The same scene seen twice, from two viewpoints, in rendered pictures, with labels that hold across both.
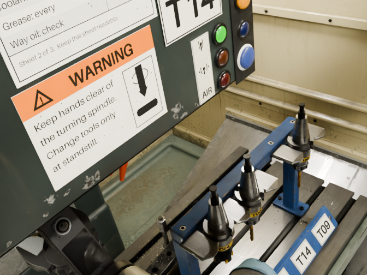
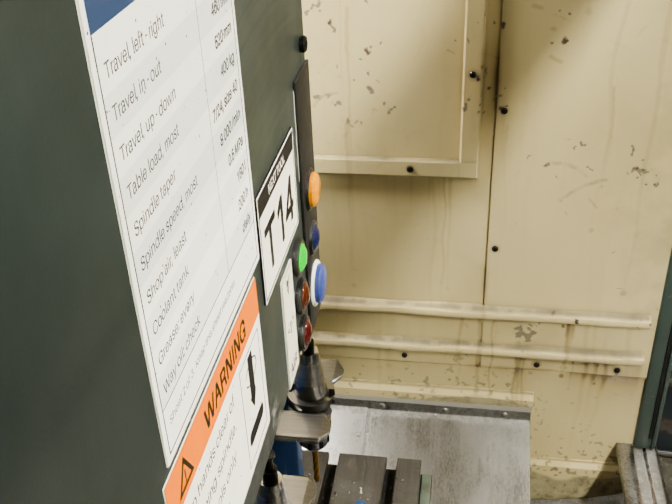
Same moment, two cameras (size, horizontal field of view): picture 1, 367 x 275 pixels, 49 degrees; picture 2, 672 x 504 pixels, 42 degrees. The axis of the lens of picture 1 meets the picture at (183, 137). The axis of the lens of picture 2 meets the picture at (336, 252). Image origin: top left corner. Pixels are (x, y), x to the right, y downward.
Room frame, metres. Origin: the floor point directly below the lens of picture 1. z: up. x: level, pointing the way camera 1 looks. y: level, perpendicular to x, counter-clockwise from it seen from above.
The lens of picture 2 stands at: (0.05, 0.22, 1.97)
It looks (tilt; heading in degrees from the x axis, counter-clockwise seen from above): 32 degrees down; 322
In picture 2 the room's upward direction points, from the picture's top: 3 degrees counter-clockwise
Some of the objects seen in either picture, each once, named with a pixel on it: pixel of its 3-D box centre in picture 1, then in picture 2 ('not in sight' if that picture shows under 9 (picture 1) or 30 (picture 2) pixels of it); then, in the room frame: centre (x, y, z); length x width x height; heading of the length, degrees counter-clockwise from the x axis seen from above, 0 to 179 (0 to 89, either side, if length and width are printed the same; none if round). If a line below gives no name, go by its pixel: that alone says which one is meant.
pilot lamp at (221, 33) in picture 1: (220, 34); (300, 257); (0.46, -0.07, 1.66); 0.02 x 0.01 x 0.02; 132
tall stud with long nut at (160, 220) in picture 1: (164, 232); not in sight; (0.77, 0.10, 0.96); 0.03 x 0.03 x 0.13
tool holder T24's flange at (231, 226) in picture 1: (218, 227); not in sight; (0.54, -0.04, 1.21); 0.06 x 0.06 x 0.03
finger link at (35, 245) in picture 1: (28, 250); not in sight; (0.41, 0.26, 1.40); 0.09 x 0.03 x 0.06; 59
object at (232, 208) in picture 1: (234, 211); not in sight; (0.58, -0.08, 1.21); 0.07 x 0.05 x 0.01; 42
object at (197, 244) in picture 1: (201, 245); not in sight; (0.51, 0.00, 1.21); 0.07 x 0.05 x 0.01; 42
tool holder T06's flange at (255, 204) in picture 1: (249, 195); not in sight; (0.62, -0.12, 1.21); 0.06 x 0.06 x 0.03
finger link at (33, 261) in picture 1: (44, 253); not in sight; (0.38, 0.22, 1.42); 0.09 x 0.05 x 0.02; 59
